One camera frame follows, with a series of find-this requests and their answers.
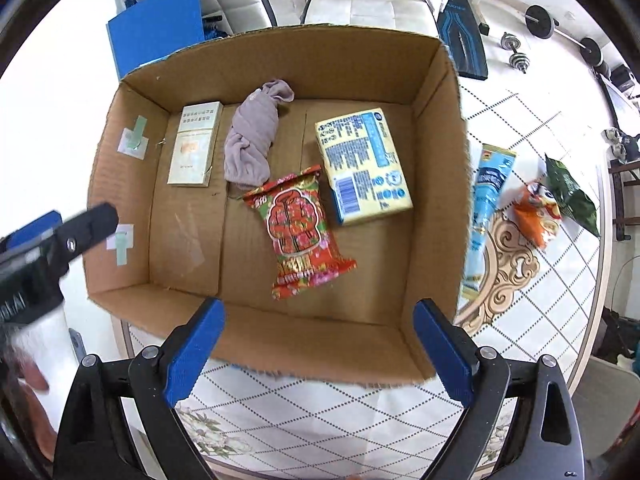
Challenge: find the dark green snack packet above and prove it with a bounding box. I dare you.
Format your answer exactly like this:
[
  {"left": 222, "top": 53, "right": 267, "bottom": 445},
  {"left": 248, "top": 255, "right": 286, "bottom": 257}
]
[{"left": 543, "top": 154, "right": 601, "bottom": 239}]

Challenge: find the dark shelf rack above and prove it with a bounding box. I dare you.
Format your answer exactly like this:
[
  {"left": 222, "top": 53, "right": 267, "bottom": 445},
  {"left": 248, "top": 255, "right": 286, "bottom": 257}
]
[{"left": 606, "top": 132, "right": 640, "bottom": 242}]

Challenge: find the grey rolled towel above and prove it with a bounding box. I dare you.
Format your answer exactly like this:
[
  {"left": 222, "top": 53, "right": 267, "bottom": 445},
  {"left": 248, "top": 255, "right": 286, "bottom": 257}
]
[{"left": 223, "top": 78, "right": 295, "bottom": 191}]

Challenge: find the blue flat board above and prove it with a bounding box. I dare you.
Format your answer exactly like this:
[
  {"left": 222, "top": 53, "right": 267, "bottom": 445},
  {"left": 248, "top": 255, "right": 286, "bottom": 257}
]
[{"left": 106, "top": 0, "right": 206, "bottom": 81}]

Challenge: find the cream white small box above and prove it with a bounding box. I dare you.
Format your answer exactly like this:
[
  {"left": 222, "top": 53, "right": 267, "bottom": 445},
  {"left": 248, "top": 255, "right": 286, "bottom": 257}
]
[{"left": 166, "top": 101, "right": 224, "bottom": 189}]

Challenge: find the long light blue packet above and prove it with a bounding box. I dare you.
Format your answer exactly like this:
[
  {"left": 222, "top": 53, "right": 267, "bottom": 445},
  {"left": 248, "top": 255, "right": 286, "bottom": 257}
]
[{"left": 459, "top": 143, "right": 518, "bottom": 305}]

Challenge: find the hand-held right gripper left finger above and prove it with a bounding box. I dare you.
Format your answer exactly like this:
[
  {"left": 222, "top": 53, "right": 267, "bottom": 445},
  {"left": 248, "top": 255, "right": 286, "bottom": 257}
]
[{"left": 52, "top": 297, "right": 226, "bottom": 480}]

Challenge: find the grey chair seat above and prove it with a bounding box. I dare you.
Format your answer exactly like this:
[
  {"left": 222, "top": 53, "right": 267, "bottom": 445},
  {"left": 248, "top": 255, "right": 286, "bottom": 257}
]
[{"left": 570, "top": 359, "right": 640, "bottom": 463}]

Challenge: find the red patterned snack packet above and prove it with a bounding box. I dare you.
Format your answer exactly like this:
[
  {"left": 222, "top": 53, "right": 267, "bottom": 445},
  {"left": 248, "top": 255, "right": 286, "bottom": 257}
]
[{"left": 243, "top": 165, "right": 358, "bottom": 301}]

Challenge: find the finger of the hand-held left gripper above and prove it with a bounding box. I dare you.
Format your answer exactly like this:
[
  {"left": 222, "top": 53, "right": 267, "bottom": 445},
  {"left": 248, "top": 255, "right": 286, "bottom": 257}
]
[
  {"left": 52, "top": 202, "right": 120, "bottom": 263},
  {"left": 0, "top": 211, "right": 64, "bottom": 253}
]

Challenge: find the brown cardboard box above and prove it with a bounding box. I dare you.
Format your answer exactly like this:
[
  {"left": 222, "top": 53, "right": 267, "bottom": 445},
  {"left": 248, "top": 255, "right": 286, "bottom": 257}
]
[{"left": 85, "top": 24, "right": 473, "bottom": 385}]

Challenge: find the person's left hand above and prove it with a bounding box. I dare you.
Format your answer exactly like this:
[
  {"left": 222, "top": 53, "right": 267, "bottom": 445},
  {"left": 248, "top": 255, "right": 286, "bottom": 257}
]
[{"left": 0, "top": 355, "right": 58, "bottom": 463}]

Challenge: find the chrome dumbbell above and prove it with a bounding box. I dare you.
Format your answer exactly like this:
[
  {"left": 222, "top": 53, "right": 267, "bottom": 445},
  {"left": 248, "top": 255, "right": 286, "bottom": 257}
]
[{"left": 500, "top": 32, "right": 531, "bottom": 75}]

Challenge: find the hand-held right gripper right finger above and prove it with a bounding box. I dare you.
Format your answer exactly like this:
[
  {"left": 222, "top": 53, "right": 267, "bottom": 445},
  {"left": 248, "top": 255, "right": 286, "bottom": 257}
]
[{"left": 413, "top": 299, "right": 586, "bottom": 480}]

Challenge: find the orange snack packet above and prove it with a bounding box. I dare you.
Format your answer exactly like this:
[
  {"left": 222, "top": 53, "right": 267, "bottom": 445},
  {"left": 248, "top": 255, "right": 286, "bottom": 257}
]
[{"left": 512, "top": 180, "right": 564, "bottom": 251}]

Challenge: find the dark blue patterned board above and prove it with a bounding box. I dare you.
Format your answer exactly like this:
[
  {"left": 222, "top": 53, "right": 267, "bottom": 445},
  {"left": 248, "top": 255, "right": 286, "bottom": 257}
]
[{"left": 435, "top": 0, "right": 489, "bottom": 81}]

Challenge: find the black plate barbell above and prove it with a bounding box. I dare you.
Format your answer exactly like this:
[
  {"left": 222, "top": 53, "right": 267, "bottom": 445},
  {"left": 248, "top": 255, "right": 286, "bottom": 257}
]
[{"left": 524, "top": 4, "right": 602, "bottom": 67}]

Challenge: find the yellow tissue pack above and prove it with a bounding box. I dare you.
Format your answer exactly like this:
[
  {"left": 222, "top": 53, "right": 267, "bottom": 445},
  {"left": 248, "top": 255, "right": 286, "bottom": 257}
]
[{"left": 314, "top": 106, "right": 415, "bottom": 226}]

